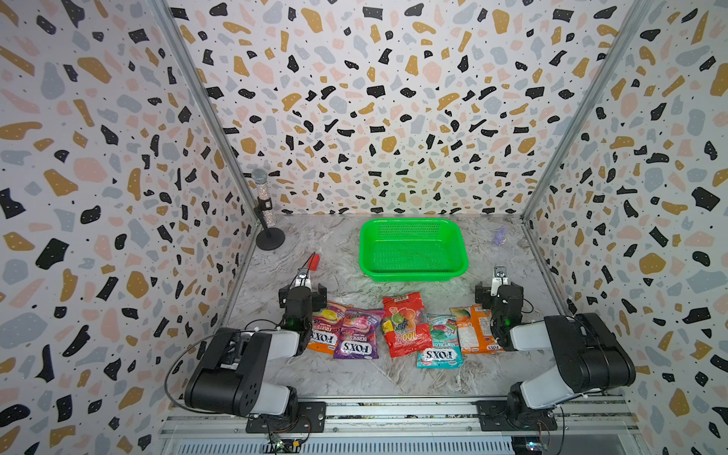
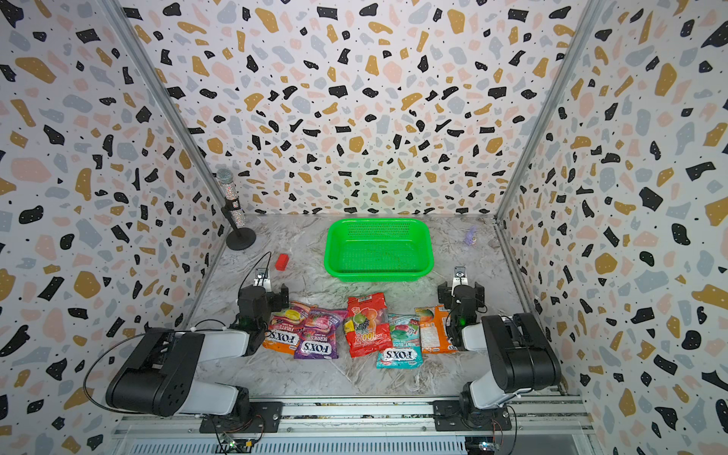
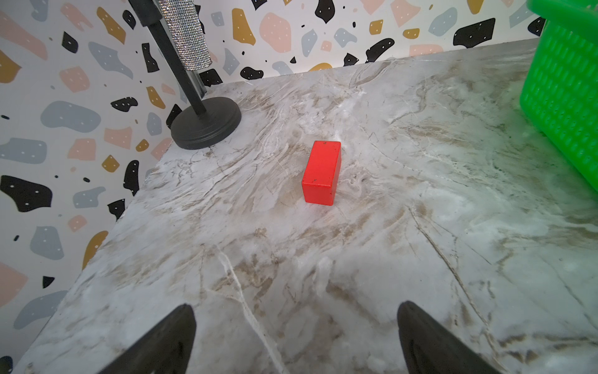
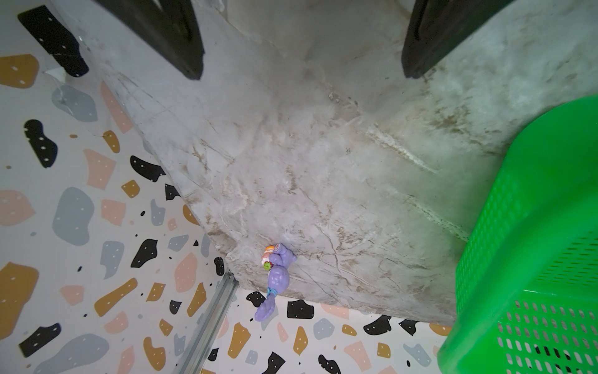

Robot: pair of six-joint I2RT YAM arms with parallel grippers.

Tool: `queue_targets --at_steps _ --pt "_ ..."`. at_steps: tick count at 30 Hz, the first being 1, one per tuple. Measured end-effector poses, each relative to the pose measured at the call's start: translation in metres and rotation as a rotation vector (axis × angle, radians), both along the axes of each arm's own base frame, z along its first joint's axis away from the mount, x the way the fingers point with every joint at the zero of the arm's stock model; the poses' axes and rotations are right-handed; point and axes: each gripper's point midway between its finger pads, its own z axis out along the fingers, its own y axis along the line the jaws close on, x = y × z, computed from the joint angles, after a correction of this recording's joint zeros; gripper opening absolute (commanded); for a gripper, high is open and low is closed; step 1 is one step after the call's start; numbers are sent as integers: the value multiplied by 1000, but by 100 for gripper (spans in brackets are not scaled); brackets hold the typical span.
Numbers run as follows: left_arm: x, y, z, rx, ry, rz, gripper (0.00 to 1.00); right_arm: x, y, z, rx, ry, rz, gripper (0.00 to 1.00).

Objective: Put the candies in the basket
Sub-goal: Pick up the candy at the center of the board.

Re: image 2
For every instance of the orange candy bag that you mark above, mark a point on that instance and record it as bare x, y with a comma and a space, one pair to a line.
433, 334

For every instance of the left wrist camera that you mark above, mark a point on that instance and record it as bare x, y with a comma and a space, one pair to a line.
262, 279

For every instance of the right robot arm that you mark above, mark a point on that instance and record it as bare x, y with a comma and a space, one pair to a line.
521, 359

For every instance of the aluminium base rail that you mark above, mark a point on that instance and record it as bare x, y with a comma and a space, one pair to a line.
531, 424

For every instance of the green plastic basket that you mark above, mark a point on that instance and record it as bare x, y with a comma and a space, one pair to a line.
378, 250

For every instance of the red block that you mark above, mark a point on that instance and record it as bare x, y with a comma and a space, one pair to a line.
282, 262

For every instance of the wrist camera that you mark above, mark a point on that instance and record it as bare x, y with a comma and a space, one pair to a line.
459, 277
262, 279

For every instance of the orange Fox's fruits bag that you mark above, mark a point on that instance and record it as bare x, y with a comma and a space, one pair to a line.
284, 328

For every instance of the red candy bag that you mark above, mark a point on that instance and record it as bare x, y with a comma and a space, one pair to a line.
366, 326

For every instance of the teal Fox's candy bag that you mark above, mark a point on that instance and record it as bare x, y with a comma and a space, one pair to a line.
406, 351

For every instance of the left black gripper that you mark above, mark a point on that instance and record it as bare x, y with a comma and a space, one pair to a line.
278, 300

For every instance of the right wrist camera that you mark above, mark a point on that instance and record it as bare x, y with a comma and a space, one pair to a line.
459, 277

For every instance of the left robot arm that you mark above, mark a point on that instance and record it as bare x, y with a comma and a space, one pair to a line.
159, 379

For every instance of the purple Fox's berries bag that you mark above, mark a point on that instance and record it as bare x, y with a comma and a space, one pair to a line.
318, 337

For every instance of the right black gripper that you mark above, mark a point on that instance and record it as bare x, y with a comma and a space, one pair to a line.
445, 295

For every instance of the black microphone stand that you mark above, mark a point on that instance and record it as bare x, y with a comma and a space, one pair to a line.
241, 237

